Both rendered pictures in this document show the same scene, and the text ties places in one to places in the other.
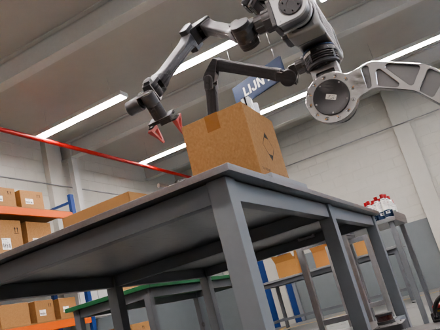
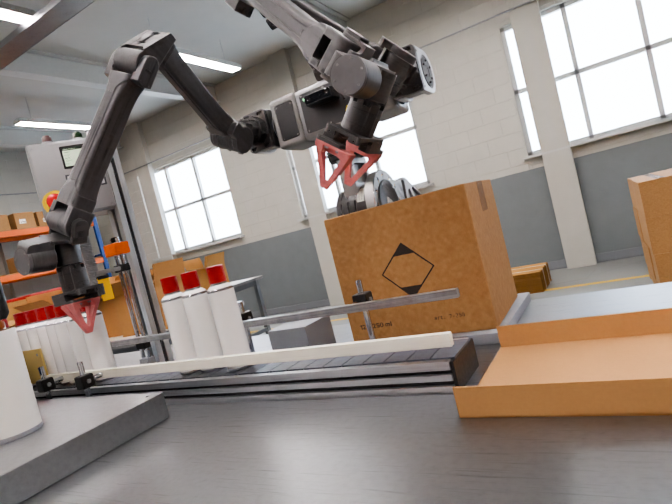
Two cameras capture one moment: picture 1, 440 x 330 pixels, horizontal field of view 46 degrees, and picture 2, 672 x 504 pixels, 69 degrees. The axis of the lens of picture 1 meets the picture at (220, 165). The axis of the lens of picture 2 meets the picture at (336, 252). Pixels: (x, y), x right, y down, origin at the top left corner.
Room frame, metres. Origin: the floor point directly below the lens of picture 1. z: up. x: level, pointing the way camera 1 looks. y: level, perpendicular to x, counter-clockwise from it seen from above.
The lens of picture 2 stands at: (1.82, 1.00, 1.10)
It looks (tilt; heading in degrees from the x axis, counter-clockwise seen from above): 3 degrees down; 277
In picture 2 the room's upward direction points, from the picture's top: 14 degrees counter-clockwise
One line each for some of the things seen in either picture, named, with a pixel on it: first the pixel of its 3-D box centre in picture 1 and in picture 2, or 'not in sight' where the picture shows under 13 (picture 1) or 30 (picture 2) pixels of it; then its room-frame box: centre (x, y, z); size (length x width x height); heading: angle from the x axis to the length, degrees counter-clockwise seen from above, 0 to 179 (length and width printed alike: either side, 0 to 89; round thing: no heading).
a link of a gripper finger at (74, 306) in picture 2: not in sight; (80, 313); (2.54, -0.01, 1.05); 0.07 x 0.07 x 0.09; 67
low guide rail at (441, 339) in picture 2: not in sight; (193, 364); (2.27, 0.08, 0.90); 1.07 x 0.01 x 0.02; 156
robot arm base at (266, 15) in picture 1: (266, 21); (399, 70); (1.71, -0.31, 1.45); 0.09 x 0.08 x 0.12; 157
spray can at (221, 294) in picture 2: not in sight; (227, 316); (2.17, 0.09, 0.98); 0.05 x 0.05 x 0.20
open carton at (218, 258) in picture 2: not in sight; (204, 273); (3.98, -4.26, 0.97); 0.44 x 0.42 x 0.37; 64
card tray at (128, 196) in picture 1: (126, 214); (593, 357); (1.61, 0.33, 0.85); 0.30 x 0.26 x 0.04; 156
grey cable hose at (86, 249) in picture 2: not in sight; (88, 258); (2.63, -0.23, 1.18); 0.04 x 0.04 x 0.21
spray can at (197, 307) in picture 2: not in sight; (201, 320); (2.25, 0.05, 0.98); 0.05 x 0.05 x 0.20
